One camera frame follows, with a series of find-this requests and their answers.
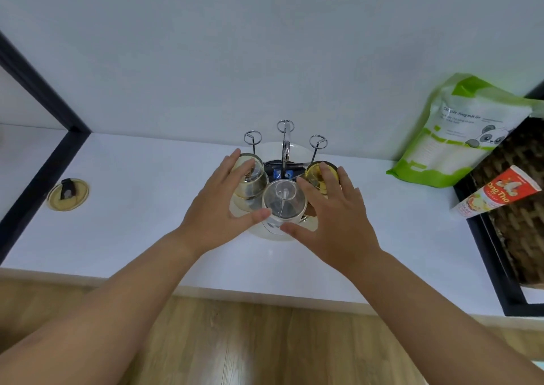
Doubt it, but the white round tray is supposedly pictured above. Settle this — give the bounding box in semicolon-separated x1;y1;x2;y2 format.
230;142;319;242

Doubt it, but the green and white pouch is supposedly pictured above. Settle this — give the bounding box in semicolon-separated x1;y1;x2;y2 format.
386;73;544;188

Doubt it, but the person's right hand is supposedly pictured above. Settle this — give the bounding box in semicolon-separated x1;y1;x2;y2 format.
280;162;382;278

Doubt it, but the person's left hand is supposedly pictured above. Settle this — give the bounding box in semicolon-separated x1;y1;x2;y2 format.
176;148;273;259

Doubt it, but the round cable grommet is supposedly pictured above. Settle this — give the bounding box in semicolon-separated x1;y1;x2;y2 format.
46;178;90;212

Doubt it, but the person's left forearm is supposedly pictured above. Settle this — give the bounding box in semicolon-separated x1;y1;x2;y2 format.
0;229;201;385

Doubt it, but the black metal shelf frame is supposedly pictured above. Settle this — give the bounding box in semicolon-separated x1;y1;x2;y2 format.
452;81;544;318

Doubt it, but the brown wicker basket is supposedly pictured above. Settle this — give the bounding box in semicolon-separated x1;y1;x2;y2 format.
469;117;544;290

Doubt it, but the person's right forearm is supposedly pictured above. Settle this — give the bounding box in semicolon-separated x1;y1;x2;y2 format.
346;248;544;385

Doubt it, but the orange and white packet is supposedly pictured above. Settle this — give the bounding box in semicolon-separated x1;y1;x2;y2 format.
451;165;542;220

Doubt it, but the chrome cup rack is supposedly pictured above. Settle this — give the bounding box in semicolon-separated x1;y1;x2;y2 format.
243;120;329;178

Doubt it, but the amber drinking glass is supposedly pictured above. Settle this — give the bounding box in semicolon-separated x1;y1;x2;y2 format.
305;161;341;195

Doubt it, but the clear drinking glass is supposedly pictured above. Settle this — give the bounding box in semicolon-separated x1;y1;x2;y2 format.
231;153;269;199
262;179;308;225

